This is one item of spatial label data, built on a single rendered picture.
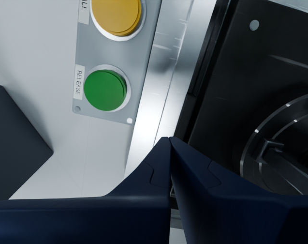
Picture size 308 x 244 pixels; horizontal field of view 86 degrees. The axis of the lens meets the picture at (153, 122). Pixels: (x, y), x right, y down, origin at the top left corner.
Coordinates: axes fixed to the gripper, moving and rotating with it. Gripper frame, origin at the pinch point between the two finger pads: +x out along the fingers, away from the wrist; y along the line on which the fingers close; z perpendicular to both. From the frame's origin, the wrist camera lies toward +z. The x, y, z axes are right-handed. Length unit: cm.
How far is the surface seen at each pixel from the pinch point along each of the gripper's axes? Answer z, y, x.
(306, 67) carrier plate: 3.9, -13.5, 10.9
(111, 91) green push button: 1.6, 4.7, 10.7
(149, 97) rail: 0.8, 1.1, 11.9
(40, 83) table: 0.5, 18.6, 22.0
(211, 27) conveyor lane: 7.9, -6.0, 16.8
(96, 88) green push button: 1.9, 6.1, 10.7
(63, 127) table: -7.1, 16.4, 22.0
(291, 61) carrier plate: 4.4, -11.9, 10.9
